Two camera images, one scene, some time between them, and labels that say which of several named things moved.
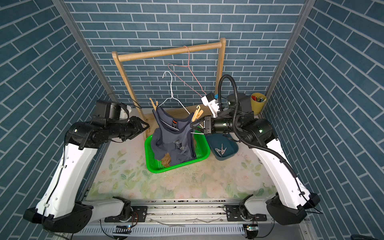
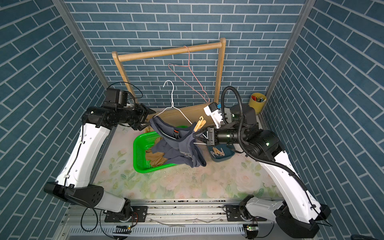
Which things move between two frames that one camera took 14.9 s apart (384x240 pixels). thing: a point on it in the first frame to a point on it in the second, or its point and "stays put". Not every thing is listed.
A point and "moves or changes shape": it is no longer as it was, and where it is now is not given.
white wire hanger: x=172 y=97 to x=172 y=106
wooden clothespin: x=197 y=114 moves or changes shape
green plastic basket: x=202 y=150 to x=142 y=143
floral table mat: x=121 y=172 stays put
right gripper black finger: x=202 y=123 to x=203 y=134
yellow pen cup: x=257 y=102 stays put
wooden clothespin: x=153 y=105 to x=216 y=150
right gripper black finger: x=200 y=129 to x=202 y=141
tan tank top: x=166 y=160 to x=156 y=159
